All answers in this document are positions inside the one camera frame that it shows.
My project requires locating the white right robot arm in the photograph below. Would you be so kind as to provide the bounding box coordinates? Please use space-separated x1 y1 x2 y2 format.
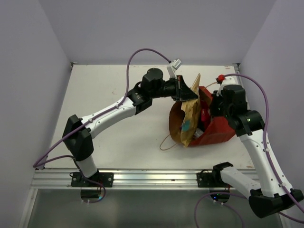
210 85 304 218

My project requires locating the pink chips bag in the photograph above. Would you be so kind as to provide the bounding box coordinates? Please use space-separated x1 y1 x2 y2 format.
201 108 211 127

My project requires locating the tan kraft snack bag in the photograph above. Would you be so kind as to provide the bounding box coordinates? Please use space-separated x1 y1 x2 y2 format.
180 74 201 147

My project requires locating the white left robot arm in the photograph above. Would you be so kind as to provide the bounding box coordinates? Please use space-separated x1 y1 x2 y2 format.
63 68 198 187

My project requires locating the red brown paper bag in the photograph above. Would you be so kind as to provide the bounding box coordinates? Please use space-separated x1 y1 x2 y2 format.
168 85 236 147

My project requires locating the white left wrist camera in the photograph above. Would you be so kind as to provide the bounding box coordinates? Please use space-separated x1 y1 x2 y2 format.
167 58 182 78

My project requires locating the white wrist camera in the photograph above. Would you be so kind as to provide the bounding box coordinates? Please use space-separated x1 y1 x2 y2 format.
167 58 182 78
216 75 237 96

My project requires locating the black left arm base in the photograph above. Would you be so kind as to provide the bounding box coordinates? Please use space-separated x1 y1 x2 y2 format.
69 172 114 188

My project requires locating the aluminium mounting rail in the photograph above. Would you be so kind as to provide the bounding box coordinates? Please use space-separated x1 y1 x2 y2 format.
30 169 200 190

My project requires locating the purple candy bag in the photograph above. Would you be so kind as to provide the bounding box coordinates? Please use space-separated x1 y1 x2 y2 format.
193 128 204 140

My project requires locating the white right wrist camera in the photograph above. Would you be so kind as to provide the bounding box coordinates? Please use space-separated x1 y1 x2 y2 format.
216 75 237 96

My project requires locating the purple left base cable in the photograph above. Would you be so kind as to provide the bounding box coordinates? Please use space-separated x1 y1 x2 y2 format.
80 180 106 204

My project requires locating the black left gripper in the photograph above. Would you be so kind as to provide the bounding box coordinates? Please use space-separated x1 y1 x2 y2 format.
150 75 198 102

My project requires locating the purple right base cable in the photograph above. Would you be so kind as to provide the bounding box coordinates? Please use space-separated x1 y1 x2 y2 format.
194 192 247 228

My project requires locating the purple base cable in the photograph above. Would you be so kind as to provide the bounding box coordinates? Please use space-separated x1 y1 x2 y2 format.
194 192 247 228
80 180 106 204

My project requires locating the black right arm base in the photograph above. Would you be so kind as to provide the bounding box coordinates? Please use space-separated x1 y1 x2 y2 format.
196 170 223 188

